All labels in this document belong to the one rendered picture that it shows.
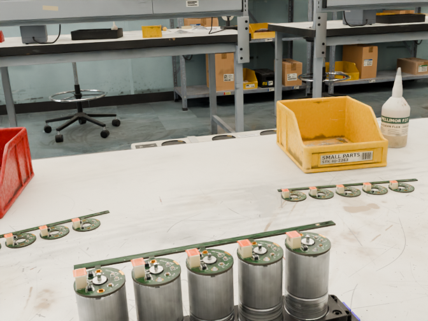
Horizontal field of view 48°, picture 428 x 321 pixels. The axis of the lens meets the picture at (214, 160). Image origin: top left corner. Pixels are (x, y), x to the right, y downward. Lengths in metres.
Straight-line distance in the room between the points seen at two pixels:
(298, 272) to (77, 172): 0.38
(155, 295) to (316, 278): 0.09
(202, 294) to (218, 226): 0.18
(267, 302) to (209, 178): 0.29
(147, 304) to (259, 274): 0.06
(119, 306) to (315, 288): 0.10
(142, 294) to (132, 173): 0.33
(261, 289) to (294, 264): 0.02
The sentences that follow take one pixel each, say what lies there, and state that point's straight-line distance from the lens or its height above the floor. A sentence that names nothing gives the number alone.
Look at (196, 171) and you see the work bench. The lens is 0.56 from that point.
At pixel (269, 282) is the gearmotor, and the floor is 0.80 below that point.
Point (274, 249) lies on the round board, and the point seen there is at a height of 0.81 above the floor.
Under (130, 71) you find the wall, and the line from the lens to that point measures 4.63.
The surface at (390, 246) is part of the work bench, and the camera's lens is 0.41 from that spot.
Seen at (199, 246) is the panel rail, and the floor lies 0.81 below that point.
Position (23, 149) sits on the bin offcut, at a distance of 0.57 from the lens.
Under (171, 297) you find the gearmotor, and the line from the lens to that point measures 0.25.
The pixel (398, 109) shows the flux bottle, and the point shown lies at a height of 0.80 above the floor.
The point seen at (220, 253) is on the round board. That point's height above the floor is 0.81.
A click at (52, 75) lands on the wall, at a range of 4.63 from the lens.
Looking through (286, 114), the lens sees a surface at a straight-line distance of 0.60.
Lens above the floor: 0.94
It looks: 19 degrees down
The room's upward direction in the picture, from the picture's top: 2 degrees counter-clockwise
